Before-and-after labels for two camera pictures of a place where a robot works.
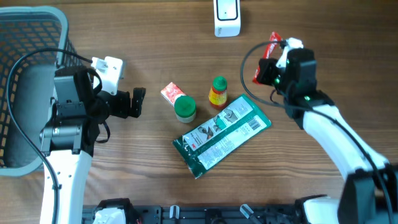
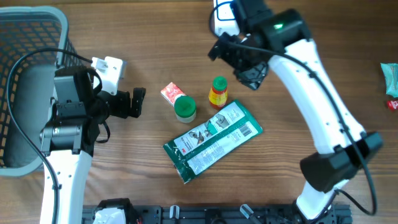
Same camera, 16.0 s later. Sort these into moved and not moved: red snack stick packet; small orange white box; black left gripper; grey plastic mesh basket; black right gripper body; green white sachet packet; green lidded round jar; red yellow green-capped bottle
Moved: red snack stick packet; black right gripper body; green white sachet packet
Not moved: black left gripper; small orange white box; green lidded round jar; grey plastic mesh basket; red yellow green-capped bottle
